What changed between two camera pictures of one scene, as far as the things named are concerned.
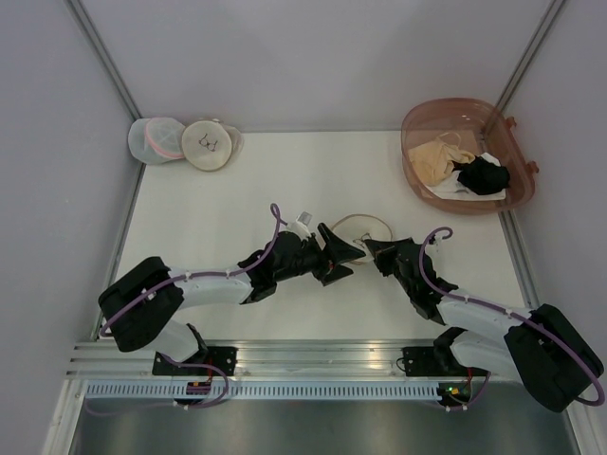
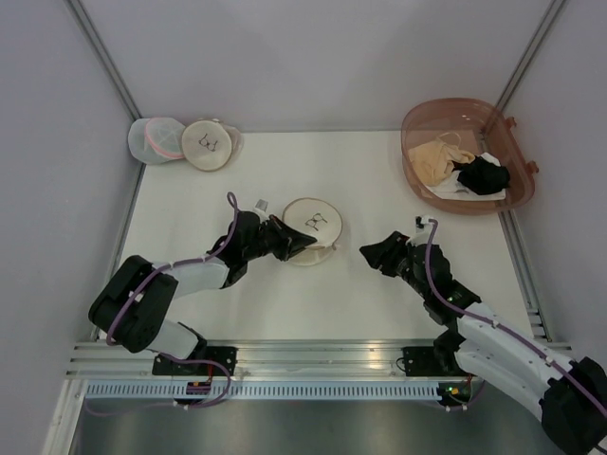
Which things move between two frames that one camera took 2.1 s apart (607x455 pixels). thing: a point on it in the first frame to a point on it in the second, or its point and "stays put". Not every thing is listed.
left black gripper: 322,256 to 275,238
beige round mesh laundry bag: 356,228 to 318,218
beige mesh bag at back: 209,145 stays put
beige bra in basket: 432,162 stays put
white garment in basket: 451,188 stays put
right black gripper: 394,258 stays put
